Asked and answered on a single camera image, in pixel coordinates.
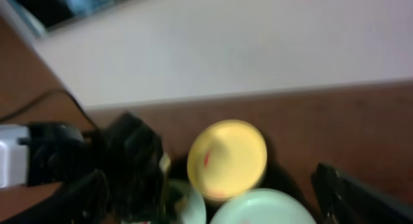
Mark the yellow plate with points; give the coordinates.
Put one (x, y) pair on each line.
(227, 159)

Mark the light green plate right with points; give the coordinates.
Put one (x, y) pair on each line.
(263, 206)

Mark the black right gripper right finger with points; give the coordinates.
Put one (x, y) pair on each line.
(343, 199)

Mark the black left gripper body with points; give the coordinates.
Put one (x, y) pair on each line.
(128, 152)

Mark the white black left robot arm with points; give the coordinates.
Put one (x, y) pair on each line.
(14, 157)

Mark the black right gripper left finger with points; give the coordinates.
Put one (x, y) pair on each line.
(83, 201)

